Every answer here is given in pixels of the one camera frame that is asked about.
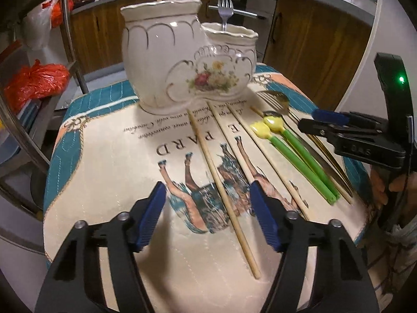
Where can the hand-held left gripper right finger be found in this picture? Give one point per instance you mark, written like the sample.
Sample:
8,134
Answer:
264,215

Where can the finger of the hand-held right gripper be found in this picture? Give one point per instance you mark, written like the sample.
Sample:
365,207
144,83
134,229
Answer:
327,115
316,127

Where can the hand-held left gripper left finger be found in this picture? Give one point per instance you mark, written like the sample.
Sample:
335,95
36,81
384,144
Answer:
151,215

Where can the yellow green tulip spoon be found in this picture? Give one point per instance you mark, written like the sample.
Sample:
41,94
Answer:
293,162

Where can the gold metal spoon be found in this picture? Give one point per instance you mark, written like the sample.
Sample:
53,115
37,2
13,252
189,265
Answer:
281,100

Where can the gold metal fork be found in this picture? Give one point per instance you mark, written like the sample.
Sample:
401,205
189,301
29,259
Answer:
267,95

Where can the white floral ceramic utensil holder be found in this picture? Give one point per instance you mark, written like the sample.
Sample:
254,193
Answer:
169,55

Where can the person's right hand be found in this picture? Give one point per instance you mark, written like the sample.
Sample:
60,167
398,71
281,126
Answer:
395,184

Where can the printed teal cream tablecloth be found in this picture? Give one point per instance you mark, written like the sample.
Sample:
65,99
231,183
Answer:
130,169

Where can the wooden kitchen cabinets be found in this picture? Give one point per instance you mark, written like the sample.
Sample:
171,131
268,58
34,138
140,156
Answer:
312,49

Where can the white dish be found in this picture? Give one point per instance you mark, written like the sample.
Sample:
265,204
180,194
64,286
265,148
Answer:
361,0

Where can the steel fork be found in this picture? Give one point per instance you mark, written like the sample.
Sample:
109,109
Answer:
225,9

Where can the metal storage rack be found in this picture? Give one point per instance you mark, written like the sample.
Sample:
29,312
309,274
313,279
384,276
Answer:
39,111

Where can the large red plastic bag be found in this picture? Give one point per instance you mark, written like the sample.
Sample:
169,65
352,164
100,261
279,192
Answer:
35,81

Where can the white plastic bag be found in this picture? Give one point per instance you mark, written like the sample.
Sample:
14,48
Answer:
39,26

